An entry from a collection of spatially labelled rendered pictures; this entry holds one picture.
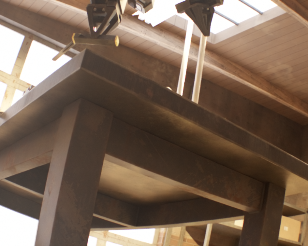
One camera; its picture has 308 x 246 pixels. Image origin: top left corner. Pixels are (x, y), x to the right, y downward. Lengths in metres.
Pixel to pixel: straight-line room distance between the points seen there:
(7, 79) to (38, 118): 3.40
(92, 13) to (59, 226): 0.47
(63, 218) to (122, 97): 0.26
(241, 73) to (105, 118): 4.47
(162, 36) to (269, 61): 1.27
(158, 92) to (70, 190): 0.25
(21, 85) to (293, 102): 3.38
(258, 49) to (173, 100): 4.14
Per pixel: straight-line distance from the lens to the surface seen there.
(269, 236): 1.26
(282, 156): 1.16
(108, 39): 1.02
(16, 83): 4.53
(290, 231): 5.99
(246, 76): 5.44
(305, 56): 5.17
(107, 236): 4.72
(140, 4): 1.06
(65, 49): 1.10
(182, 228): 5.12
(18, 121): 1.18
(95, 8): 1.06
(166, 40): 4.76
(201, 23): 1.13
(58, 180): 0.91
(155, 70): 5.33
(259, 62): 5.32
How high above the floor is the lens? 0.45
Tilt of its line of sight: 23 degrees up
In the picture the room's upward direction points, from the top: 11 degrees clockwise
